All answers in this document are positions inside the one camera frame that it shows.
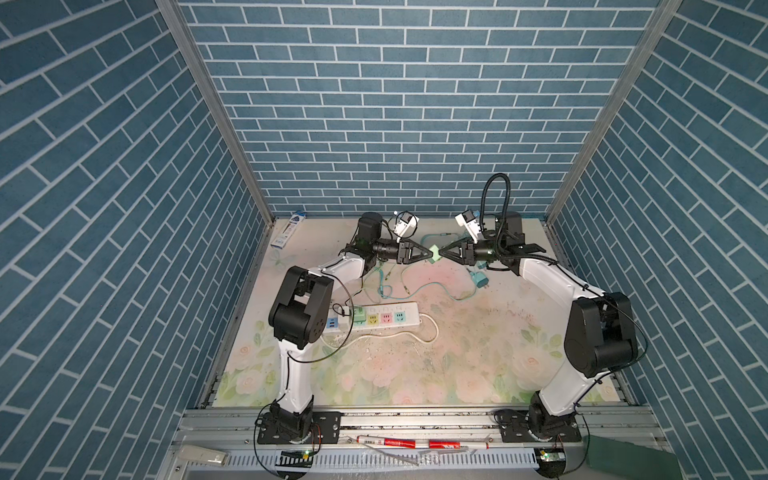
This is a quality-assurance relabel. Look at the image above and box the green charger adapter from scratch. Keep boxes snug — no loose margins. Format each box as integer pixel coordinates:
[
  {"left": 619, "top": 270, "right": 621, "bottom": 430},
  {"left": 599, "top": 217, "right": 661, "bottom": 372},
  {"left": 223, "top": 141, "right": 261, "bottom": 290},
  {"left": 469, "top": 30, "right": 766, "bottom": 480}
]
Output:
[{"left": 351, "top": 307, "right": 367, "bottom": 325}]

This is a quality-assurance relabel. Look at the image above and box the beige remote box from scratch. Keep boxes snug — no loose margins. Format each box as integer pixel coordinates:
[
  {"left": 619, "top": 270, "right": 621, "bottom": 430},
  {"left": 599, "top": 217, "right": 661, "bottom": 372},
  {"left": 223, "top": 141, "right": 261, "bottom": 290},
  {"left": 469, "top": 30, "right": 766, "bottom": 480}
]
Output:
[{"left": 177, "top": 445, "right": 229, "bottom": 467}]

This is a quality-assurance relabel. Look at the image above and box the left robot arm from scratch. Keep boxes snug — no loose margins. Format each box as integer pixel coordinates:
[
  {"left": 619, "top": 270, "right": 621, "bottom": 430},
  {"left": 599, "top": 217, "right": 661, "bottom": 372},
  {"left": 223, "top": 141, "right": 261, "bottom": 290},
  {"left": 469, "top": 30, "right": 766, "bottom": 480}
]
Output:
[{"left": 264, "top": 211, "right": 433, "bottom": 443}]

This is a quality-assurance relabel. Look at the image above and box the white power strip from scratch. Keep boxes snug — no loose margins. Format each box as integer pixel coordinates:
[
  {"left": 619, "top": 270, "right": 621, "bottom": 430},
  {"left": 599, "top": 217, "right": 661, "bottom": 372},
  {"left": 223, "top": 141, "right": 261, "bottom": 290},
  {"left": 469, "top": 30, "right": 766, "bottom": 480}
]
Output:
[{"left": 324, "top": 302, "right": 422, "bottom": 334}]

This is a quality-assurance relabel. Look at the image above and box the teal usb cable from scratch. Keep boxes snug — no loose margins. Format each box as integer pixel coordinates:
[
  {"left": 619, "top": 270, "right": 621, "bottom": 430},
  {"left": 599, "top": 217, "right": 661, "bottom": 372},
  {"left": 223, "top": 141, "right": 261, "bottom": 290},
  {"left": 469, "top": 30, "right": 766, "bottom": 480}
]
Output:
[{"left": 374, "top": 266, "right": 481, "bottom": 304}]

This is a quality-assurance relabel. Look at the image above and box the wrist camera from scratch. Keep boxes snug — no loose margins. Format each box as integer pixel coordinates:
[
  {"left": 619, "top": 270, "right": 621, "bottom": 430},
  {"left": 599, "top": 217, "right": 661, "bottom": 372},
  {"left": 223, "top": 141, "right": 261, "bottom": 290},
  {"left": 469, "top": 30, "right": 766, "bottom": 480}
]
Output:
[
  {"left": 393, "top": 210, "right": 419, "bottom": 241},
  {"left": 455, "top": 210, "right": 482, "bottom": 243}
]

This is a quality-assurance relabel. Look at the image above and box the blue white small box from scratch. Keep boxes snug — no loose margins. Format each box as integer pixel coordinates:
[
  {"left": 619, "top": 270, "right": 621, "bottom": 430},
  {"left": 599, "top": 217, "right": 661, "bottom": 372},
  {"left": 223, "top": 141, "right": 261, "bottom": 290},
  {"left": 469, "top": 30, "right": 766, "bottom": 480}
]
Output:
[{"left": 270, "top": 210, "right": 307, "bottom": 250}]

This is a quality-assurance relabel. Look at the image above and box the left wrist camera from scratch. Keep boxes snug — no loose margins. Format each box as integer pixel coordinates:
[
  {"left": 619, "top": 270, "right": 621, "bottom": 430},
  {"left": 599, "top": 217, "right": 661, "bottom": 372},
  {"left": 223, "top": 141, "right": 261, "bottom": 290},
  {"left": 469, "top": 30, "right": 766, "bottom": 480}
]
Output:
[{"left": 393, "top": 210, "right": 419, "bottom": 241}]

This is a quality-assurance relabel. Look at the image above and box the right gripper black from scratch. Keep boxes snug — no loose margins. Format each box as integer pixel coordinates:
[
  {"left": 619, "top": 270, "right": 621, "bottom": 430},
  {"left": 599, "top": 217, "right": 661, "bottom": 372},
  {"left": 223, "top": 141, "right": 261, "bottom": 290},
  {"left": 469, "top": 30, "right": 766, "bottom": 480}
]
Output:
[{"left": 438, "top": 238, "right": 504, "bottom": 268}]

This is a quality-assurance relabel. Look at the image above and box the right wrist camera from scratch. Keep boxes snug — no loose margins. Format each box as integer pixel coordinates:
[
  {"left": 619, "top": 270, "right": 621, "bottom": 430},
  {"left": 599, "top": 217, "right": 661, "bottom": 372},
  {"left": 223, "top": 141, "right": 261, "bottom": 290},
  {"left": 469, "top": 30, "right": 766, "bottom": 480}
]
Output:
[{"left": 455, "top": 210, "right": 482, "bottom": 243}]

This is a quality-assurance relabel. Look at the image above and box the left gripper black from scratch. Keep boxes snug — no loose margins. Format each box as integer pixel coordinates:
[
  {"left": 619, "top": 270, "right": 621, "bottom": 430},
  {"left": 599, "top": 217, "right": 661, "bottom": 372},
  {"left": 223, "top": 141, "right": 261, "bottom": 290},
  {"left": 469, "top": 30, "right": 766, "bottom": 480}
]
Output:
[{"left": 369, "top": 237, "right": 429, "bottom": 267}]

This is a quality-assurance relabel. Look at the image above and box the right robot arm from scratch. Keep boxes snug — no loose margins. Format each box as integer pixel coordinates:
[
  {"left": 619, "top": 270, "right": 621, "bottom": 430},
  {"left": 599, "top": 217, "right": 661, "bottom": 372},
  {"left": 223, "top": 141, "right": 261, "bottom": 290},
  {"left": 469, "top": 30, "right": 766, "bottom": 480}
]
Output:
[{"left": 439, "top": 210, "right": 640, "bottom": 441}]

